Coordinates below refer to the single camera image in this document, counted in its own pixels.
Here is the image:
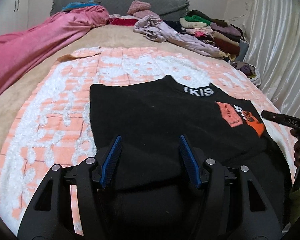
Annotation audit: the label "black sweater with orange print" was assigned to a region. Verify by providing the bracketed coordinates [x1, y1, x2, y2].
[90, 75, 292, 225]

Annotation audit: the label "green fleece sleeve forearm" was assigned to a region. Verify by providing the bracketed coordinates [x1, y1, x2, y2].
[289, 189, 300, 225]

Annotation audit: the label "purple clothes heap bedside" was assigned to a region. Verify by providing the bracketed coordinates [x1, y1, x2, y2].
[230, 61, 261, 87]

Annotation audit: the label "pile of folded clothes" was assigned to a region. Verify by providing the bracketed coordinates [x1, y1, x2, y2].
[165, 10, 249, 61]

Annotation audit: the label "orange white patterned blanket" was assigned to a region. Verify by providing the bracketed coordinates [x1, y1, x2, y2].
[0, 45, 298, 235]

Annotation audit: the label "white satin curtain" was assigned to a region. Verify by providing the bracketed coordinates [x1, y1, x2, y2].
[243, 0, 300, 118]

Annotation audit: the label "pink velvet blanket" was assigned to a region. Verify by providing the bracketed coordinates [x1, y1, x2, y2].
[0, 5, 109, 96]

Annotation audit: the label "lilac crumpled garment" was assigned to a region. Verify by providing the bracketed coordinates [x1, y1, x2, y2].
[133, 15, 222, 58]

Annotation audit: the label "pink fluffy garment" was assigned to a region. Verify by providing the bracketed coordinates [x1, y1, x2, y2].
[127, 0, 159, 19]

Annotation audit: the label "beige bed cover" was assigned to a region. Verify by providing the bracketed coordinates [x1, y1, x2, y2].
[0, 25, 221, 152]

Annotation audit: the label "red garment near headboard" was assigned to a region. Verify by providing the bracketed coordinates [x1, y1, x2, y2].
[107, 14, 140, 27]

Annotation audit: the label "white wardrobe doors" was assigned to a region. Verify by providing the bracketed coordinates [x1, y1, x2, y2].
[0, 0, 29, 35]

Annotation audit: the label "blue cloth on pillow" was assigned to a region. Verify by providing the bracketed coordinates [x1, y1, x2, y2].
[61, 0, 99, 12]

